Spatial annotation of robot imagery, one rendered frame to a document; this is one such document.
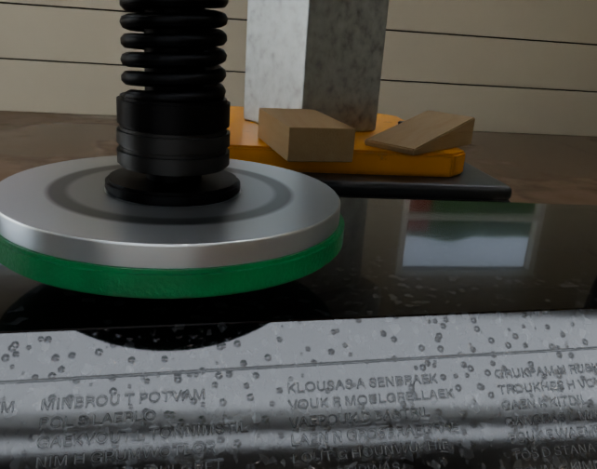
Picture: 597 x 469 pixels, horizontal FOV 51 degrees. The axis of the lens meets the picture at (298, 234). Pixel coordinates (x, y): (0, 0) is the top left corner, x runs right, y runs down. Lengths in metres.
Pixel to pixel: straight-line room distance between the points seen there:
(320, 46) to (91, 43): 5.52
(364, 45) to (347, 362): 0.89
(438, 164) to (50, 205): 0.79
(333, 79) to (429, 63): 5.80
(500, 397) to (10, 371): 0.27
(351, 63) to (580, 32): 6.58
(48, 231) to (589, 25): 7.52
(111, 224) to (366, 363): 0.16
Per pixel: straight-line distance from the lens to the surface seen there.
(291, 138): 0.89
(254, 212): 0.36
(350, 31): 1.17
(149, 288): 0.31
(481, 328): 0.40
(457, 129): 1.14
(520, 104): 7.43
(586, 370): 0.43
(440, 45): 6.97
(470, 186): 1.05
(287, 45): 1.15
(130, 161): 0.38
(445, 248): 0.51
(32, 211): 0.36
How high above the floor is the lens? 0.96
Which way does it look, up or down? 18 degrees down
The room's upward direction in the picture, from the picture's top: 4 degrees clockwise
